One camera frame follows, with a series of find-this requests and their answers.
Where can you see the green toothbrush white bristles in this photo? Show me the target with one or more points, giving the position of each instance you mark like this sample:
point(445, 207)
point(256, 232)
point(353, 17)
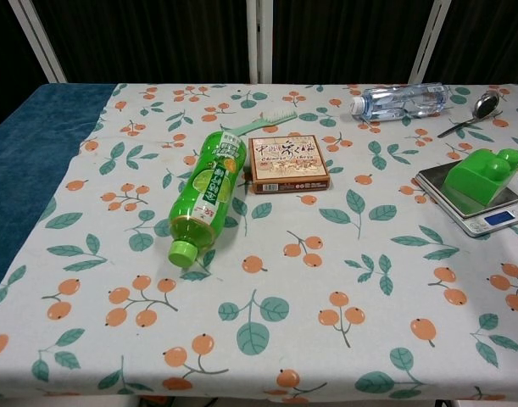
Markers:
point(270, 118)

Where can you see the green plastic building block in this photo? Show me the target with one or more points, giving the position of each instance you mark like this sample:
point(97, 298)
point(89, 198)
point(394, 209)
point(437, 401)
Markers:
point(475, 180)

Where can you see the floral patterned white tablecloth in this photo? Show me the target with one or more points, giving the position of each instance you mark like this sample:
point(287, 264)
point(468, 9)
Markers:
point(284, 305)

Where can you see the metal spoon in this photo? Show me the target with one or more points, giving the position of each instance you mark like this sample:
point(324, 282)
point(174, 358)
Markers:
point(482, 107)

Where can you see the white metal frame post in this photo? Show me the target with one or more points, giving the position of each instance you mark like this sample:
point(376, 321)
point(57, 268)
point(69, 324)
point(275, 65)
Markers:
point(259, 40)
point(39, 38)
point(430, 40)

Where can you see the brown Chinese chess box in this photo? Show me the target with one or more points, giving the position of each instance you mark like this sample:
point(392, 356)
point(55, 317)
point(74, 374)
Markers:
point(286, 163)

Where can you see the silver digital kitchen scale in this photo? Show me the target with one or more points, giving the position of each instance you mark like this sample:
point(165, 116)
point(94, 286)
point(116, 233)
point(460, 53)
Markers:
point(491, 218)

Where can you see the green tea drink bottle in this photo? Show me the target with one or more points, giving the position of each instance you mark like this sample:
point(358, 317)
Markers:
point(202, 190)

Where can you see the clear plastic water bottle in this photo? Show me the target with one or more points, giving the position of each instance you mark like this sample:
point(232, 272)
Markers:
point(404, 101)

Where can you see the blue towel cloth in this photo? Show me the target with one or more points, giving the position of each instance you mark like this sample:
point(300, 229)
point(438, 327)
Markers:
point(34, 148)

